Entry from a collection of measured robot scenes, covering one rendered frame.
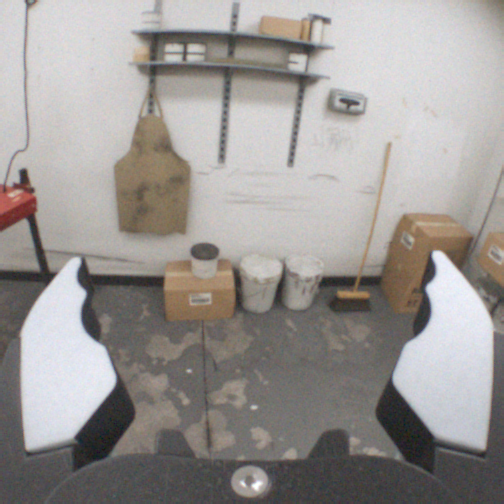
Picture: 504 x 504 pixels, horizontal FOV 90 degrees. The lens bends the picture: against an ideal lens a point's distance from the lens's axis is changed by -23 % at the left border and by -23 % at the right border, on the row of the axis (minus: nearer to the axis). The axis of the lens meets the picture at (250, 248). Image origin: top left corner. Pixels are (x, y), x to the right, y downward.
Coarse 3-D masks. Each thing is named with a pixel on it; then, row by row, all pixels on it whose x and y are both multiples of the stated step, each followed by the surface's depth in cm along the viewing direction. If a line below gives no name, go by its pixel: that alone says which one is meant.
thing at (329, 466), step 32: (160, 448) 5; (320, 448) 5; (64, 480) 4; (96, 480) 4; (128, 480) 4; (160, 480) 4; (192, 480) 4; (224, 480) 4; (256, 480) 4; (288, 480) 4; (320, 480) 4; (352, 480) 4; (384, 480) 4; (416, 480) 4
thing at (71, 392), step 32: (64, 288) 9; (32, 320) 8; (64, 320) 8; (96, 320) 9; (32, 352) 7; (64, 352) 7; (96, 352) 7; (32, 384) 6; (64, 384) 6; (96, 384) 6; (32, 416) 5; (64, 416) 5; (96, 416) 6; (128, 416) 7; (32, 448) 5; (96, 448) 6
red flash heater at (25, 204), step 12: (0, 192) 144; (12, 192) 144; (24, 192) 145; (0, 204) 131; (12, 204) 132; (24, 204) 136; (36, 204) 144; (0, 216) 123; (12, 216) 130; (24, 216) 138; (0, 228) 125
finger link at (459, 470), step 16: (496, 336) 7; (496, 352) 6; (496, 368) 6; (496, 384) 5; (496, 400) 5; (496, 416) 5; (496, 432) 4; (432, 448) 5; (448, 448) 5; (496, 448) 4; (416, 464) 5; (432, 464) 4; (448, 464) 4; (464, 464) 4; (480, 464) 4; (496, 464) 4; (448, 480) 4; (464, 480) 4; (480, 480) 4; (496, 480) 4; (464, 496) 4; (480, 496) 3; (496, 496) 3
